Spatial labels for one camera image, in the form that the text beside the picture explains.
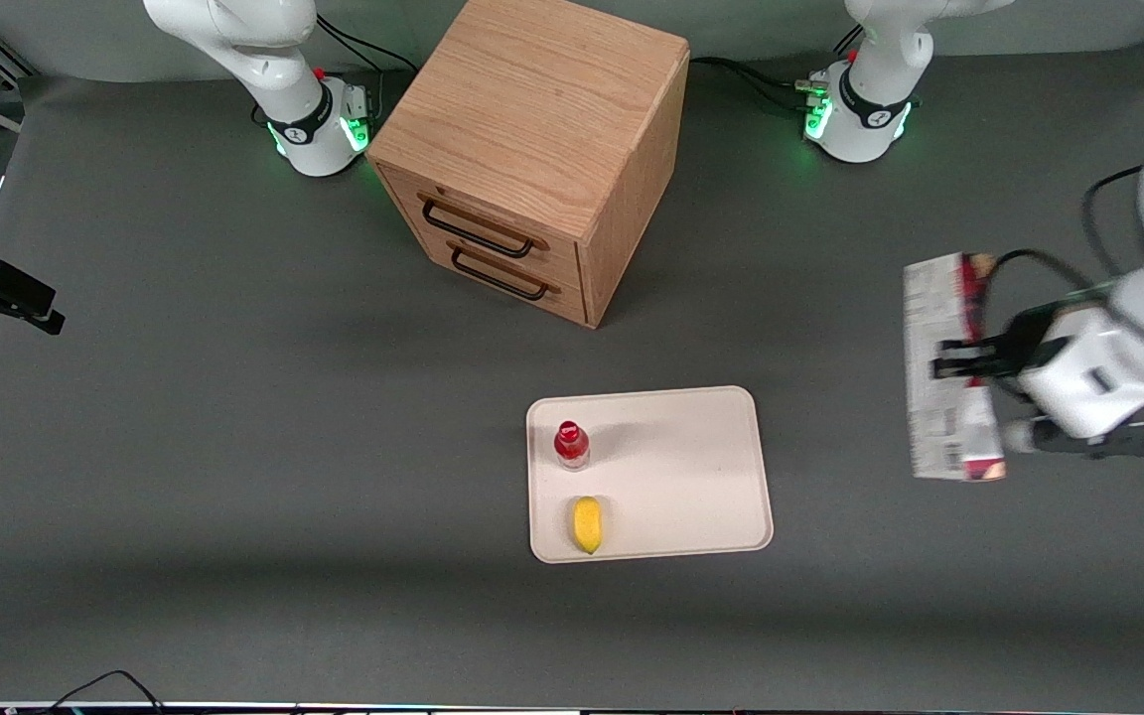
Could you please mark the red capped small bottle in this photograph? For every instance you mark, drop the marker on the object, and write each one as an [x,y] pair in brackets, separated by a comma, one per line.
[571,444]

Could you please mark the black clamp device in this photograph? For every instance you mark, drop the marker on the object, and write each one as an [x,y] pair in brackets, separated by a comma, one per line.
[6,288]

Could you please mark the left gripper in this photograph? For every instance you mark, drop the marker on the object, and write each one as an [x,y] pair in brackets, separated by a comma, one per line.
[1021,341]

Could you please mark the red cookie box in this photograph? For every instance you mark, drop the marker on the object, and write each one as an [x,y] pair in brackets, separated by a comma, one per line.
[934,427]

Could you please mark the yellow toy fruit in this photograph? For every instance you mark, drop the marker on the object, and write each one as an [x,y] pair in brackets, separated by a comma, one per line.
[587,524]

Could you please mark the cream plastic tray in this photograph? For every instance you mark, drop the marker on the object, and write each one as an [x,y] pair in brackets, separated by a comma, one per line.
[681,477]

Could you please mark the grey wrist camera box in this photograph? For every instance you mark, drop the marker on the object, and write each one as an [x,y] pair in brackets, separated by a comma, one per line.
[1078,439]

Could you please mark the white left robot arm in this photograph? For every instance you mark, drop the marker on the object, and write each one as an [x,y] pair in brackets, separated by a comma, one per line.
[870,109]

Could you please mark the wooden two-drawer cabinet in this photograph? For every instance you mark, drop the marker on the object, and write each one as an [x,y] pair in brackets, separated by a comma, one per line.
[532,109]

